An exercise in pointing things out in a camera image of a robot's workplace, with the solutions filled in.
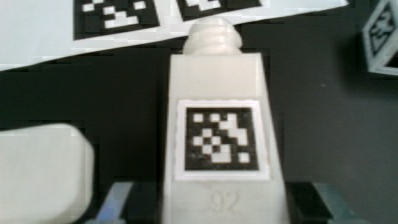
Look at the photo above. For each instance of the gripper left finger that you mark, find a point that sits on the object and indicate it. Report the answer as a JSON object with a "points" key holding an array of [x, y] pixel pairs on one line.
{"points": [[128, 207]]}

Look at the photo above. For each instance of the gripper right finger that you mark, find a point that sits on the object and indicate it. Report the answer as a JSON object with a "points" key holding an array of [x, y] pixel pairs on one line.
{"points": [[316, 204]]}

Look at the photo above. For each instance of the white chair leg block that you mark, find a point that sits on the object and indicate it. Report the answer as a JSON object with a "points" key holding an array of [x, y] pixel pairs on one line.
{"points": [[222, 180]]}

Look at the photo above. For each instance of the small white tagged cube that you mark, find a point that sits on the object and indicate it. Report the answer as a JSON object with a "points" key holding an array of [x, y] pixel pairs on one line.
{"points": [[380, 38]]}

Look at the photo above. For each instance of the white chair back frame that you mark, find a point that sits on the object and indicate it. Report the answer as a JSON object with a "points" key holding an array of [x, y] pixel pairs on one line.
{"points": [[46, 174]]}

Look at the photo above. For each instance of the white marker base plate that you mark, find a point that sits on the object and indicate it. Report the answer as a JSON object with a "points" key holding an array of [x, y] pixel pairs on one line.
{"points": [[57, 28]]}

